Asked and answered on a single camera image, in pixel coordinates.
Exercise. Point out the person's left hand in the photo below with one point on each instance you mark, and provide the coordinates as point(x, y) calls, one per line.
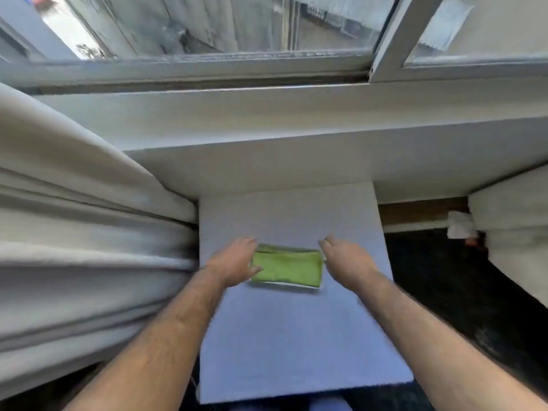
point(233, 263)

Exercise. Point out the person's right hand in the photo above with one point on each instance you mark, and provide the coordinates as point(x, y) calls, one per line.
point(349, 263)

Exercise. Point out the person's right fingers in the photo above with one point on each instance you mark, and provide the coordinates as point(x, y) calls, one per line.
point(328, 248)

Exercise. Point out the person's left fingers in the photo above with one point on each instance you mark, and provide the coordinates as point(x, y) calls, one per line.
point(250, 248)

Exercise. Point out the green cloth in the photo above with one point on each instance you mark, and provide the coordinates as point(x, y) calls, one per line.
point(287, 267)

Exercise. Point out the person's left forearm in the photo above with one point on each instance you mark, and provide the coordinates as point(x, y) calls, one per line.
point(158, 350)

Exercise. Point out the person's right forearm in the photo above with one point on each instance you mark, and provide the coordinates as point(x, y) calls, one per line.
point(441, 350)

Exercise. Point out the white window sill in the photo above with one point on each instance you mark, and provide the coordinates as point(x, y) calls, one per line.
point(308, 132)

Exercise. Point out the white crumpled tissue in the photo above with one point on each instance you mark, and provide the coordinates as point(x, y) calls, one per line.
point(460, 225)

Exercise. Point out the white curtain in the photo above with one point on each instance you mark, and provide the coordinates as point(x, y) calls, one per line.
point(85, 252)

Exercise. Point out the white bedding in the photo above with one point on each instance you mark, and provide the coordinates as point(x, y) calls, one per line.
point(513, 226)

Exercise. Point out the white window frame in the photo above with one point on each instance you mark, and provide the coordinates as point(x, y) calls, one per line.
point(274, 59)

